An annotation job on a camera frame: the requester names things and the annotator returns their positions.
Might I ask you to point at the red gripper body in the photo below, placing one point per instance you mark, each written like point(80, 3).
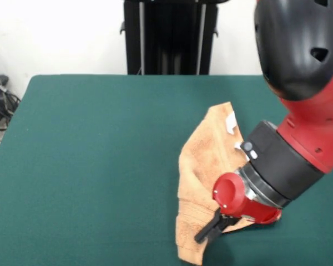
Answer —
point(238, 202)

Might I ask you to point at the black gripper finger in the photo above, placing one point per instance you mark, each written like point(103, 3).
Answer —
point(208, 230)
point(222, 224)

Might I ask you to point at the peach terry towel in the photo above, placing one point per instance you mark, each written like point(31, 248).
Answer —
point(199, 166)

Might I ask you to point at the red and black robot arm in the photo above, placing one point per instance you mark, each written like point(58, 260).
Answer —
point(299, 97)

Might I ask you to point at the dark green table cloth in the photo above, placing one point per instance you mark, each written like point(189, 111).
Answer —
point(72, 152)

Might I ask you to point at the black power adapter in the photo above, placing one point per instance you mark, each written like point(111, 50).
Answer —
point(0, 79)

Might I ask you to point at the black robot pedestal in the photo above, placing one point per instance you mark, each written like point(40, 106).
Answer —
point(169, 41)

